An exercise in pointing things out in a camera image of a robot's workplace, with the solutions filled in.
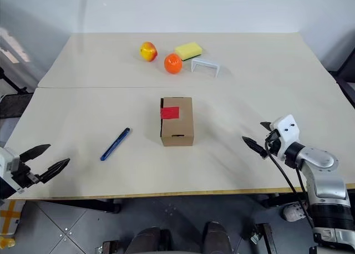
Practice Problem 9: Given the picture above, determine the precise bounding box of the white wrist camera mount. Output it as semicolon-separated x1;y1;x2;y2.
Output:
270;114;302;162
0;147;22;196

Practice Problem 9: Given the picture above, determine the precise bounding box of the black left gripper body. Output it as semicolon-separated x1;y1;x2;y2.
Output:
11;156;43;189

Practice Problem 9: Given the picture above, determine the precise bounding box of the red yellow apple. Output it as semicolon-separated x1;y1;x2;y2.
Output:
139;41;159;63

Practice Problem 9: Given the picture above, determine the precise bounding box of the red tape strip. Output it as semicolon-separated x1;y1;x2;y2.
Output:
160;106;181;120

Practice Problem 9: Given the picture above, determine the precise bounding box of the dark rounded shape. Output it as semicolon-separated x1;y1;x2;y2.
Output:
129;227;172;254
203;221;233;254

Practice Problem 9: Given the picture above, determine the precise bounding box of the black flat tray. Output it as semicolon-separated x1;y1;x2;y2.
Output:
0;93;34;119

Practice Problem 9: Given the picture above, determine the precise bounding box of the brown cardboard box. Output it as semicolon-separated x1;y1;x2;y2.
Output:
160;96;194;147

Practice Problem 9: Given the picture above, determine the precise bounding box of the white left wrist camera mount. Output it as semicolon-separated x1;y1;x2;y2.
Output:
0;147;22;196

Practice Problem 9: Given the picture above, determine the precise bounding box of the black table base frame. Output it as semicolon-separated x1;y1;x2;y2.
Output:
34;197;122;215
260;192;307;209

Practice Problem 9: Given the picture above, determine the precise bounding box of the yellow green sponge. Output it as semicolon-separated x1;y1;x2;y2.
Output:
174;42;204;62

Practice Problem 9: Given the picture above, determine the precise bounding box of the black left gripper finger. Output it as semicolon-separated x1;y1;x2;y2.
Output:
38;158;71;184
19;144;52;164

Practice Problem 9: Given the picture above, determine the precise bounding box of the black furniture piece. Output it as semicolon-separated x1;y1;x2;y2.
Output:
328;29;355;108

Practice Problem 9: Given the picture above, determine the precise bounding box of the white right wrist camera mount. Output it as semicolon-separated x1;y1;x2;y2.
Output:
270;114;302;162

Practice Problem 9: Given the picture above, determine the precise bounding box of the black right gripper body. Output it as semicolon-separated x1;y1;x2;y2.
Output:
264;129;281;158

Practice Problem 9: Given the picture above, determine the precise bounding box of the orange fruit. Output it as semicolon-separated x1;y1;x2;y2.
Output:
163;53;183;75

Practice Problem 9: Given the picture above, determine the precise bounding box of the white plastic stand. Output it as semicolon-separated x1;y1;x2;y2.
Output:
190;58;221;79

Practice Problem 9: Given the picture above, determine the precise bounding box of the blue pen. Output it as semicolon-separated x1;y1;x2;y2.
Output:
100;127;131;162

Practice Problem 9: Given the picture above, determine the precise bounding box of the black tripod stand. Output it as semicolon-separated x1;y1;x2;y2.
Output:
0;67;34;95

